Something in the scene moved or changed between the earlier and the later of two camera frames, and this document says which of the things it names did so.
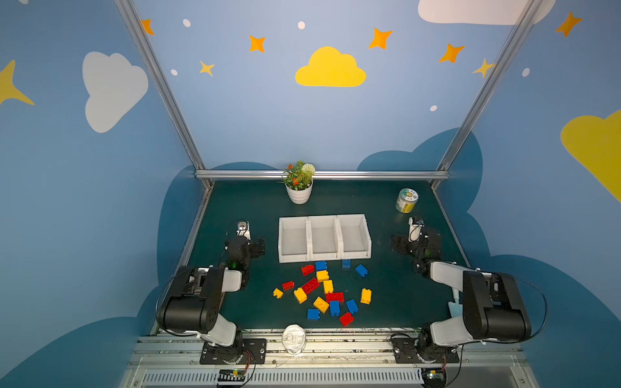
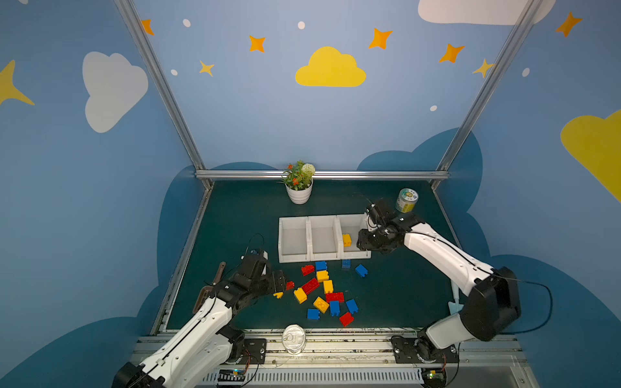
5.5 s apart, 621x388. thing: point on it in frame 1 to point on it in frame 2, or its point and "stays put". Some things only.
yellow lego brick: [365, 296] to [347, 240]
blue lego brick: [362, 270] stays put
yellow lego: [301, 296] stays put
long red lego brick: [310, 285] stays put
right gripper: [402, 243] to [367, 240]
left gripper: [255, 246] to [273, 282]
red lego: [335, 297] stays put
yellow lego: [328, 286] stays put
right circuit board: [434, 377] stays put
